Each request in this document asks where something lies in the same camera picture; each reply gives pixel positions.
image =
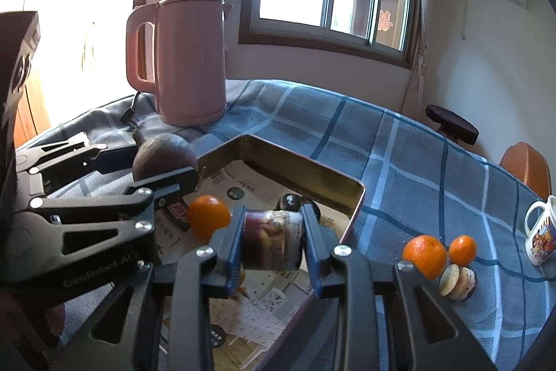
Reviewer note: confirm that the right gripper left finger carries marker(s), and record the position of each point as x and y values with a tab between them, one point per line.
208	272

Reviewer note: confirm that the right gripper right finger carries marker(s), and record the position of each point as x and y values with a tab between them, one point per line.
341	272

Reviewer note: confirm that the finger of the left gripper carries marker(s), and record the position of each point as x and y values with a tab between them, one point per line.
138	198
43	169

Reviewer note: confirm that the purple passion fruit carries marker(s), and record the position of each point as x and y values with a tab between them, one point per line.
161	154

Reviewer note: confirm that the smooth orange kumquat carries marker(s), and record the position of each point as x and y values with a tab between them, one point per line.
206	214

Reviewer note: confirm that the cut sugarcane piece large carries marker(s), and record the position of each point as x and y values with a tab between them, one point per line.
272	240

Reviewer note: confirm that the large orange mandarin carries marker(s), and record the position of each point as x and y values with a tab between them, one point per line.
427	254

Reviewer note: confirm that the cut sugarcane piece small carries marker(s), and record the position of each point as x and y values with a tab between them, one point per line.
457	283

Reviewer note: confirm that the small orange mandarin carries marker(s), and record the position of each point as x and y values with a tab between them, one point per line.
462	250

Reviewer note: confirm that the brown longan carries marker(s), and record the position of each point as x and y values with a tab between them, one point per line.
240	289

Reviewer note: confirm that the dark chestnut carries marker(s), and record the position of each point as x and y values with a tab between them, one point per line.
293	202

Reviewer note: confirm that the person's hand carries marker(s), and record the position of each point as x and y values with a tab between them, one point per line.
55	319

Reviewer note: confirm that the pink metal tin box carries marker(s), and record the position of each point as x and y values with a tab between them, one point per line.
272	183

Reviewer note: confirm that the black kettle power plug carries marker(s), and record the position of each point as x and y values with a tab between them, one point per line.
128	118

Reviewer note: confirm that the blue plaid tablecloth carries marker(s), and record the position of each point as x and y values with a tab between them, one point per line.
417	182

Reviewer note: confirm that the pink electric kettle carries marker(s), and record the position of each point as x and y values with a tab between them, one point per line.
188	49

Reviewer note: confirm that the black round stool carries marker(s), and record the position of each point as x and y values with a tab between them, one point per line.
451	125

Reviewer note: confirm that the white cartoon mug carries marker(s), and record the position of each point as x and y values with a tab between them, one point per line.
541	237

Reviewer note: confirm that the brown leather armchair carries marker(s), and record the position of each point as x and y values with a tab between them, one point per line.
524	162

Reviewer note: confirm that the pink curtain right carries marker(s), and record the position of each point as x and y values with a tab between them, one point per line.
412	104

